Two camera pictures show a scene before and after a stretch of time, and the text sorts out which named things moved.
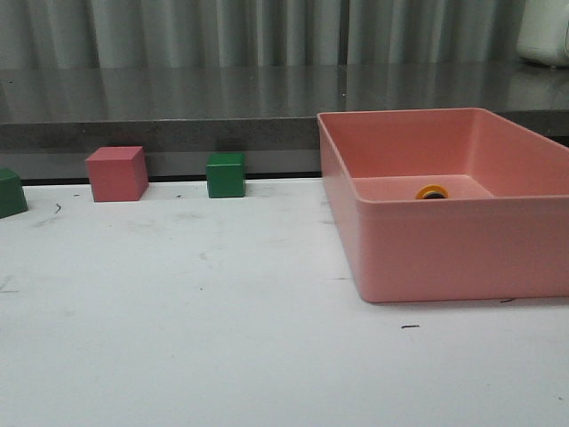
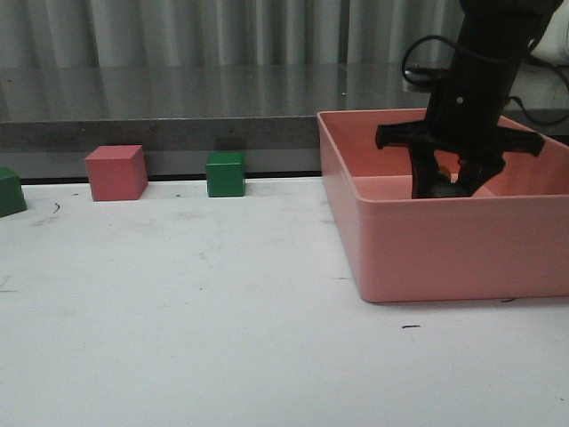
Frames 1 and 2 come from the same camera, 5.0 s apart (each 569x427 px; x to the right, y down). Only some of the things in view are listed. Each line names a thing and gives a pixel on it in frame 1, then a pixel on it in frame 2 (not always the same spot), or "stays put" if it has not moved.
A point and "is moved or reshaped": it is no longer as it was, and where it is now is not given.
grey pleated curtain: x=106 y=34 stays put
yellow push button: x=432 y=191 is moved or reshaped
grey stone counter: x=52 y=115 stays put
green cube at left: x=12 y=198 stays put
